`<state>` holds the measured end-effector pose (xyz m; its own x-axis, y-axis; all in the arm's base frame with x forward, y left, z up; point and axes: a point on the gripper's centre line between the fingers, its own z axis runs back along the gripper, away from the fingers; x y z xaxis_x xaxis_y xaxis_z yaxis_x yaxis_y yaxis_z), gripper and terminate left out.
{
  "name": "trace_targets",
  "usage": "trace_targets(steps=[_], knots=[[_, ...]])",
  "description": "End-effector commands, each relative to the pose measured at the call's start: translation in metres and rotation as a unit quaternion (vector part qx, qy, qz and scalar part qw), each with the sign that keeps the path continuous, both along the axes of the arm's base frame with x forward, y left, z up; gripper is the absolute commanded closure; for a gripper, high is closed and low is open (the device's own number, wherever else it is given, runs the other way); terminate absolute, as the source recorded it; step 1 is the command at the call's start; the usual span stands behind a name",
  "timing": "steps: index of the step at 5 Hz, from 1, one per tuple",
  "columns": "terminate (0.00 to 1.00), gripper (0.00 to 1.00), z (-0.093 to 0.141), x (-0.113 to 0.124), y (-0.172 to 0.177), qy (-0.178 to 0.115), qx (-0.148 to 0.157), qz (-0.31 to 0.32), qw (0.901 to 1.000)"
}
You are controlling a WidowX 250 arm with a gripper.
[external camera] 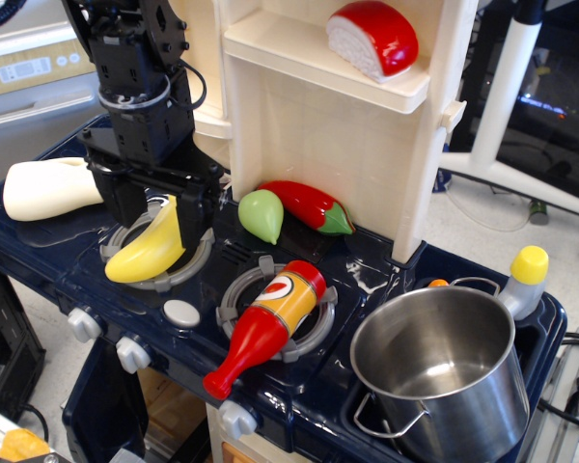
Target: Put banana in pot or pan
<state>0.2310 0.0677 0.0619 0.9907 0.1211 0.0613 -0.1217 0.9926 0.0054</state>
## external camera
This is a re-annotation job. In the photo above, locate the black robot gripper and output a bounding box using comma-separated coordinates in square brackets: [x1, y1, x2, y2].
[78, 71, 223, 251]

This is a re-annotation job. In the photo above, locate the yellow toy banana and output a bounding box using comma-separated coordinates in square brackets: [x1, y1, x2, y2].
[105, 196, 185, 284]

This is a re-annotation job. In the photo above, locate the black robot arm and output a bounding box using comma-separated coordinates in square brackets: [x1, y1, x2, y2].
[63, 1, 223, 253]

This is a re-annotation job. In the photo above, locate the steel pot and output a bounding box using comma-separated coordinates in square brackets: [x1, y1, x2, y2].
[350, 286, 530, 462]

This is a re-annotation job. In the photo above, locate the green toy pear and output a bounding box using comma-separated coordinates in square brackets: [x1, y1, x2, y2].
[238, 190, 284, 245]

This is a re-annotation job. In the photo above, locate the grey oval stove button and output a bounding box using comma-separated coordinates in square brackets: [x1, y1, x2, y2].
[162, 299, 201, 329]

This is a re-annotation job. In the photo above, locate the white toy jug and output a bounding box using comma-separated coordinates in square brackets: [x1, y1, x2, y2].
[3, 157, 103, 222]

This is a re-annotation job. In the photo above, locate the navy toy kitchen stove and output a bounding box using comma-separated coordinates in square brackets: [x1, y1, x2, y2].
[0, 113, 569, 463]

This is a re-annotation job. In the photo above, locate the red toy chili pepper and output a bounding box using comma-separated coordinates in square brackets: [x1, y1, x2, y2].
[259, 180, 355, 235]

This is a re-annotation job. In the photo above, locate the white stove knob left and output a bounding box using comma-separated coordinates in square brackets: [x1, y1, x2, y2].
[68, 308, 102, 343]

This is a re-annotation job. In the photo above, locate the white stove knob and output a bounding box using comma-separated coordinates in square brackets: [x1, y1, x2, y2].
[116, 337, 152, 374]
[218, 400, 258, 440]
[68, 308, 102, 343]

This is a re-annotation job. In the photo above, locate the white stove knob middle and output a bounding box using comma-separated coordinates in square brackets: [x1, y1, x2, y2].
[116, 337, 152, 374]

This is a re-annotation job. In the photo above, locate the cream toy kitchen shelf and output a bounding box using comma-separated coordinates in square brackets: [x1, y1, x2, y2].
[173, 1, 478, 263]

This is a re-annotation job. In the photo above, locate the red toy ketchup bottle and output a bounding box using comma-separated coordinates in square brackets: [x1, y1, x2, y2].
[203, 260, 327, 400]

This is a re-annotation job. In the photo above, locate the grey toy dishwasher unit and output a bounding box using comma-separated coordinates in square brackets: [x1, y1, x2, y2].
[0, 1, 102, 181]

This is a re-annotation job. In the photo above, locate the black box on floor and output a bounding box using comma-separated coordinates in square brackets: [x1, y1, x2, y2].
[0, 273, 45, 421]

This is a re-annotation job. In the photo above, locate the white stove knob right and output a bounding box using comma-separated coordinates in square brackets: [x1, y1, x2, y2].
[218, 400, 258, 440]

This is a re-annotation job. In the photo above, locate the red white toy bread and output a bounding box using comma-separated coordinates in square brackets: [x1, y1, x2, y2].
[325, 1, 419, 84]

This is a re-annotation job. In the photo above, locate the grey toy faucet yellow cap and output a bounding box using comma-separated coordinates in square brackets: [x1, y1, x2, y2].
[497, 245, 549, 320]

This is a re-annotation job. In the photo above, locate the grey left burner ring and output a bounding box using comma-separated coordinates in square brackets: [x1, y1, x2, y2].
[98, 200, 216, 293]

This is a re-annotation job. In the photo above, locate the grey burner ring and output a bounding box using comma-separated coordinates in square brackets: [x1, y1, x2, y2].
[215, 255, 340, 364]
[98, 200, 216, 293]

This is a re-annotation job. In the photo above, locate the grey right burner ring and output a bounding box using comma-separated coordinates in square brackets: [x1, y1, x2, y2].
[215, 255, 340, 364]

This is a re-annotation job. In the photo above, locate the white stand frame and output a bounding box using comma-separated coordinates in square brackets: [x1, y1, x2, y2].
[440, 1, 579, 215]

